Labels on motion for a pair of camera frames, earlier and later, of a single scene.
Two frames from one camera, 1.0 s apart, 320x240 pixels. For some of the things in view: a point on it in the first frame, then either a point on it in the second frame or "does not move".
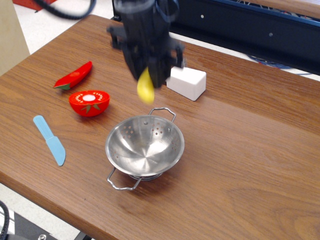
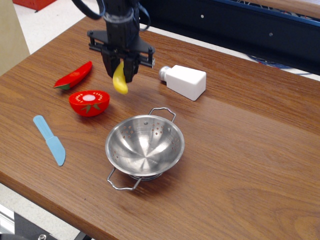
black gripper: x=143 y=36 to x=122 y=40
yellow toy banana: x=145 y=87 to x=119 y=80
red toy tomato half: x=89 y=103 does not move
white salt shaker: x=190 y=83 does not move
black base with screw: x=24 y=229 does not move
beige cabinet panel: x=13 y=48 does not move
